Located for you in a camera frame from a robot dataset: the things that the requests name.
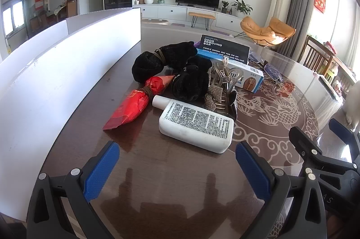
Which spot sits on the white furry thing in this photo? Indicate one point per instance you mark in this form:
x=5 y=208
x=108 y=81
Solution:
x=353 y=106

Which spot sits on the white long television cabinet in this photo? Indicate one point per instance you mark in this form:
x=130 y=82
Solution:
x=168 y=12

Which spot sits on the white round vase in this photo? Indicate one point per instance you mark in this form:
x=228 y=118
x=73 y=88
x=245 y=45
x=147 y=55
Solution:
x=149 y=0

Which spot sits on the red window decoration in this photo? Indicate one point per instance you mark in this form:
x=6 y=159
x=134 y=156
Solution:
x=38 y=1

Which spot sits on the fabric-covered standing air conditioner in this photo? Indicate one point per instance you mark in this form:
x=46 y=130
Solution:
x=281 y=2

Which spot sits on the purple floor rug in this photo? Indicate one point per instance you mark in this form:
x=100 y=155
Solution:
x=217 y=31

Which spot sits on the grey floor scale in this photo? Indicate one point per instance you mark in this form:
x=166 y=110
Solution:
x=177 y=24

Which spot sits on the grey curtain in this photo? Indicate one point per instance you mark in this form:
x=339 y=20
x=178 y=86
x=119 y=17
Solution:
x=298 y=2

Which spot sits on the dark wooden slatted chair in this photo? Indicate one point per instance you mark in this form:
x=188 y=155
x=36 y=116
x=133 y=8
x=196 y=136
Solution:
x=343 y=74
x=315 y=54

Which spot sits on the blue and white carton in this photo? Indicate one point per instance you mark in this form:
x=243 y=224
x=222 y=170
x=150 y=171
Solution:
x=247 y=78

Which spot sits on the red wall decoration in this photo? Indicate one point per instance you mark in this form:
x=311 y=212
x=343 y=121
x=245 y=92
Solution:
x=320 y=1

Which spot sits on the black printed carton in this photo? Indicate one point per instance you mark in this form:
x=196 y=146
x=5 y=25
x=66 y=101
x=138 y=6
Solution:
x=225 y=49

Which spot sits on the wooden bench with metal legs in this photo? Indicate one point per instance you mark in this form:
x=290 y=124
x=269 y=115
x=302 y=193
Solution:
x=201 y=15

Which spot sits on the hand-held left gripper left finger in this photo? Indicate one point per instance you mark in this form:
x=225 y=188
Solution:
x=101 y=168

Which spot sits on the white cardboard storage box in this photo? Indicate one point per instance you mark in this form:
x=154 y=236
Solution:
x=56 y=73

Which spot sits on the small potted plant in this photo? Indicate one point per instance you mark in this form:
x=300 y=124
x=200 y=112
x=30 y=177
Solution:
x=224 y=5

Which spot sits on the orange lounge chair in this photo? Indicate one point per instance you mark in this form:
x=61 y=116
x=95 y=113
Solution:
x=253 y=27

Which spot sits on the thin-framed eyeglasses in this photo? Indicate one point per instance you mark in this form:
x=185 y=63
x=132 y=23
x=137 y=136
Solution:
x=274 y=76

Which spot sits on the red plastic packet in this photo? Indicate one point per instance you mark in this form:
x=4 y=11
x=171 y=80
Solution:
x=126 y=109

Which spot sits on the silver rhinestone bow hair clip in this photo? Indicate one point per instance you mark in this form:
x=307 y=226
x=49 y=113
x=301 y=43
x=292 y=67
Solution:
x=213 y=92

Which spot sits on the black plush bundle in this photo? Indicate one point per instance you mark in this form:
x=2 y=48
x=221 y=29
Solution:
x=191 y=84
x=163 y=61

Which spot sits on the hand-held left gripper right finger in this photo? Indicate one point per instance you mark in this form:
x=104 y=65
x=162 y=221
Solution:
x=251 y=171

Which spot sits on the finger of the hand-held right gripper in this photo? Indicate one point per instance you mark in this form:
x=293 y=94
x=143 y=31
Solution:
x=305 y=144
x=341 y=129

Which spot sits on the leafy potted plant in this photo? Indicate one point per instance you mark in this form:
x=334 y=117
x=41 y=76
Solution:
x=241 y=6

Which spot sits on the white lotion bottle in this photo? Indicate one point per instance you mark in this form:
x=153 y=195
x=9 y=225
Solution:
x=194 y=123

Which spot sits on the beige pet bed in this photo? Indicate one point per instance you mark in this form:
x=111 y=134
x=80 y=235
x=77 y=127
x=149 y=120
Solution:
x=154 y=21

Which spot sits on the wooden dining chair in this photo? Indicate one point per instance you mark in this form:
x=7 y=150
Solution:
x=72 y=7

